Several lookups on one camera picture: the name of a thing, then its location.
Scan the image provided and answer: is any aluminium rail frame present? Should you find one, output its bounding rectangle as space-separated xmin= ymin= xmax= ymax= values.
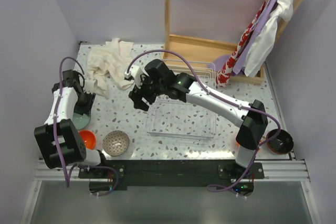
xmin=20 ymin=159 xmax=322 ymax=223

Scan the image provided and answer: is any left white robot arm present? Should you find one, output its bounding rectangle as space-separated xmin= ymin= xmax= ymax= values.
xmin=34 ymin=70 xmax=109 ymax=178

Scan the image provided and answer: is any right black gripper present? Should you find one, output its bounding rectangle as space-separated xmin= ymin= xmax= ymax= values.
xmin=129 ymin=72 xmax=166 ymax=111

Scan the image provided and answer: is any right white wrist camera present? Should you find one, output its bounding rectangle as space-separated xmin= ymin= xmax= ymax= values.
xmin=124 ymin=66 xmax=143 ymax=87

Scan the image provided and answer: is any brown patterned bowl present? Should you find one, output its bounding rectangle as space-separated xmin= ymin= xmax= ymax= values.
xmin=102 ymin=131 xmax=130 ymax=156

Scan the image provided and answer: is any white wire dish rack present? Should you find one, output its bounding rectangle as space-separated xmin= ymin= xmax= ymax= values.
xmin=146 ymin=59 xmax=217 ymax=140

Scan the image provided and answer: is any red white patterned cloth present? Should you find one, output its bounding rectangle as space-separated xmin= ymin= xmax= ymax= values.
xmin=214 ymin=0 xmax=269 ymax=87

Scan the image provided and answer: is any pale green bowl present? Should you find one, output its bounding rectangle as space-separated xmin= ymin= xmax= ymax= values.
xmin=72 ymin=113 xmax=91 ymax=130

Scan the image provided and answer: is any cream crumpled cloth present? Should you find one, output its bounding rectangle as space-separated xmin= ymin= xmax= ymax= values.
xmin=85 ymin=38 xmax=134 ymax=99

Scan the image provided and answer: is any white hanging cloth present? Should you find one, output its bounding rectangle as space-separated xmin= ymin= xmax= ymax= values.
xmin=244 ymin=0 xmax=293 ymax=77

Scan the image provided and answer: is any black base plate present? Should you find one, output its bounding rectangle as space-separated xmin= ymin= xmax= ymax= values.
xmin=79 ymin=159 xmax=265 ymax=196

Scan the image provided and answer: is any lilac cloth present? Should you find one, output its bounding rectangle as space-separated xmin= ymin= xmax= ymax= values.
xmin=232 ymin=0 xmax=277 ymax=76

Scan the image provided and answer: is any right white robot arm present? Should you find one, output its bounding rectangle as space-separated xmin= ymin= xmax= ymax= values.
xmin=124 ymin=59 xmax=268 ymax=178

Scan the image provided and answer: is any black glossy bowl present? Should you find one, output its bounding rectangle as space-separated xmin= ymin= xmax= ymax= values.
xmin=266 ymin=129 xmax=294 ymax=155

